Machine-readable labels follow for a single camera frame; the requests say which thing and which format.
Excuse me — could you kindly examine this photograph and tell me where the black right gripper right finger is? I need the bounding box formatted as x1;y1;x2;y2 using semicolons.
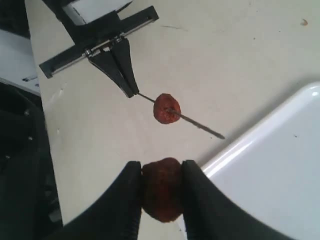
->
181;160;283;240

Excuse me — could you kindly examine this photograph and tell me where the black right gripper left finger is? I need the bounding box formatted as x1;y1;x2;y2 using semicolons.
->
49;161;142;240

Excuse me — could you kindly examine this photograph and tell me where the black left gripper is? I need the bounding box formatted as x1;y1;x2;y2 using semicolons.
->
39;0;159;98

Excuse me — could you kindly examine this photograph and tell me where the dark red meat chunk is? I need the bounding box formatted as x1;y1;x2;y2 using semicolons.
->
141;157;183;223
153;93;181;125

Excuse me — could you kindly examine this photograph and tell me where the thin metal skewer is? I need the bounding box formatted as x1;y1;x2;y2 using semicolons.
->
138;93;225;140

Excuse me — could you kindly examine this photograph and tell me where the black robot base left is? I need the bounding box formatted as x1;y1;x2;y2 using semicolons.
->
0;83;63;240

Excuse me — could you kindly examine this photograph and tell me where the white rectangular plastic tray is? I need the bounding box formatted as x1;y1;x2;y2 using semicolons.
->
202;82;320;240

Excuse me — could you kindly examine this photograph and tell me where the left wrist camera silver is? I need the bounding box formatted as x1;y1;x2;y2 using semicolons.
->
62;0;132;26

